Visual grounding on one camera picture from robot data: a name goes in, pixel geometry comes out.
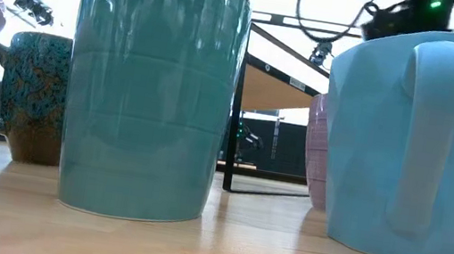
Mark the purple ribbed mug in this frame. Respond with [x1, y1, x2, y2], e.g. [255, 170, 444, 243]
[294, 92, 343, 213]

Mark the light blue faceted mug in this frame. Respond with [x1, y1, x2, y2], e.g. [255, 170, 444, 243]
[302, 13, 454, 254]

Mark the blue brown speckled mug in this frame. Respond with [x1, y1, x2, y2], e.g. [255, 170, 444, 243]
[0, 26, 79, 168]

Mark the tall glossy teal mug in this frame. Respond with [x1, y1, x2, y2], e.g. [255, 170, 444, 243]
[48, 0, 255, 234]

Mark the black horizontal background beam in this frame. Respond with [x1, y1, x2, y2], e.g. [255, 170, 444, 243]
[97, 0, 363, 39]

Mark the black frame wooden shelf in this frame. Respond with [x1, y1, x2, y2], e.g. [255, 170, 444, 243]
[219, 20, 337, 205]

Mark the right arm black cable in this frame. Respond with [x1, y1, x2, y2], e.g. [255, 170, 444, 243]
[291, 0, 380, 52]

